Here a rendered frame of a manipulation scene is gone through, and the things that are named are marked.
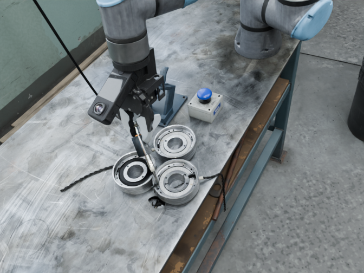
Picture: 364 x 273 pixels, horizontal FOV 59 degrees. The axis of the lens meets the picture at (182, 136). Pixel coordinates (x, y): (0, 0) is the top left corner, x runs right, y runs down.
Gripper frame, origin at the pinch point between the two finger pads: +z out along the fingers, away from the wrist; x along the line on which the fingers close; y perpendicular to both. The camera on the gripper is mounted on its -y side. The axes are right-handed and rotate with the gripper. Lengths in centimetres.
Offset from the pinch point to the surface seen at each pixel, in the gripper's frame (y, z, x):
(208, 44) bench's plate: 51, 3, 10
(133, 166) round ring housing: -2.5, 7.8, 0.9
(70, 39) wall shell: 103, 59, 157
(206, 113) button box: 19.2, 3.6, -7.0
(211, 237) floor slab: 30, 87, -4
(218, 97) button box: 24.7, 1.9, -7.5
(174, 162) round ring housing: 2.4, 6.3, -7.7
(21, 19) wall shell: 73, 31, 157
